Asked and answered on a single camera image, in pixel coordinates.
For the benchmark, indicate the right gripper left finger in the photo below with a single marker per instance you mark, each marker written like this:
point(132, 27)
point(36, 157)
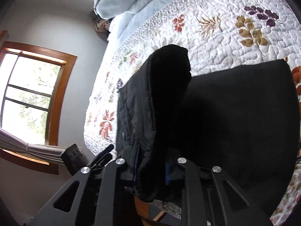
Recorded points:
point(135, 158)

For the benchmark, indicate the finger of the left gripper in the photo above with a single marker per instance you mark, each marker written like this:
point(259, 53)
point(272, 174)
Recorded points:
point(107, 150)
point(99, 162)

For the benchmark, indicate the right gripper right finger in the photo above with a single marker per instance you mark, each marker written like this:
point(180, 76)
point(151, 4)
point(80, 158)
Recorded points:
point(168, 166)

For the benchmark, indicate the black pants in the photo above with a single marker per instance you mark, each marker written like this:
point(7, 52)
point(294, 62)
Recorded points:
point(244, 120)

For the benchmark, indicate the wooden framed side window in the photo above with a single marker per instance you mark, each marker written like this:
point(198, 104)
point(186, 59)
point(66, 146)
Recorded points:
point(33, 84)

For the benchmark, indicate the grey curtain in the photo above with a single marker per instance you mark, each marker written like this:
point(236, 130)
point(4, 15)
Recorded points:
point(47, 153)

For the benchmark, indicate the light blue bed sheet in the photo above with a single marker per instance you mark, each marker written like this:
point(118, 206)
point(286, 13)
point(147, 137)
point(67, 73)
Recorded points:
point(139, 12)

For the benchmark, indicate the clothes pile beside bed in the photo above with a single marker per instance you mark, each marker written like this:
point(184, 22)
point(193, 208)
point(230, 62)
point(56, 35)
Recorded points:
point(101, 25)

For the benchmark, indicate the floral quilted bedspread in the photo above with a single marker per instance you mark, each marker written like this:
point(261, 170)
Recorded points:
point(219, 35)

